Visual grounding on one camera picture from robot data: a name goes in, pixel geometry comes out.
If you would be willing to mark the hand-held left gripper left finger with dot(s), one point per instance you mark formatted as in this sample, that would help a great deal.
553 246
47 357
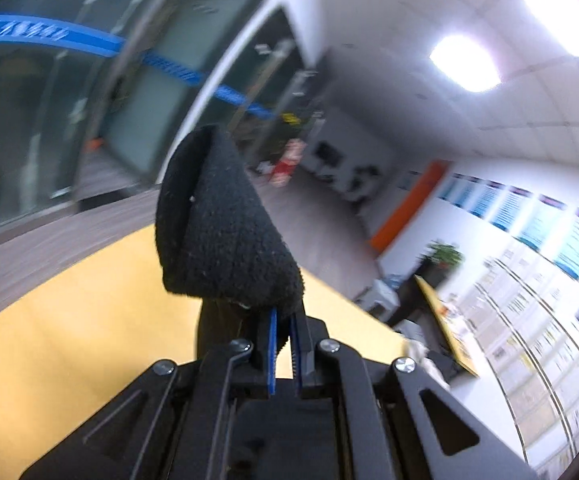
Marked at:
271 355

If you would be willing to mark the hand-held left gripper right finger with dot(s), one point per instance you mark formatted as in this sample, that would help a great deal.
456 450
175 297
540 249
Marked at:
296 355

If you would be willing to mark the black fleece garment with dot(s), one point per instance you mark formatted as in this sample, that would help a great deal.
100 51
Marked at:
224 220

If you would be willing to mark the white office machine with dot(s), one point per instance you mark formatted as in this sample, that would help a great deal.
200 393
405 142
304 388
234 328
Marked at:
379 299

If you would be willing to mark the yellow-topped desk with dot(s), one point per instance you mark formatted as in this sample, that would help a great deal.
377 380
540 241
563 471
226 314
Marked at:
444 325

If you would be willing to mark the green potted plant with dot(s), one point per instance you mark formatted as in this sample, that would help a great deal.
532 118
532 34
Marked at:
445 252

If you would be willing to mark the dark office chair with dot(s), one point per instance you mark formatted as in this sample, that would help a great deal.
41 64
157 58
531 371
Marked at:
364 180

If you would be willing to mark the black monitor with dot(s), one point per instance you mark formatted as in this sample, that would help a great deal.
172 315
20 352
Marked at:
327 153

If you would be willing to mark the glass partition with blue stripe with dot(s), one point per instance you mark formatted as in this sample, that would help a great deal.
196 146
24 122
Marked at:
94 85

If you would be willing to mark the orange wall panel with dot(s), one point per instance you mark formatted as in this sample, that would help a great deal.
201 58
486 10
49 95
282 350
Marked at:
410 205

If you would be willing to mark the wall of paper notices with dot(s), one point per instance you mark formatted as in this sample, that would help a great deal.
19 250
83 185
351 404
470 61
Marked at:
534 340

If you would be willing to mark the row of blue wall posters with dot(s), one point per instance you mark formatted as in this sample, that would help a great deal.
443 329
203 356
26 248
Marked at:
529 222

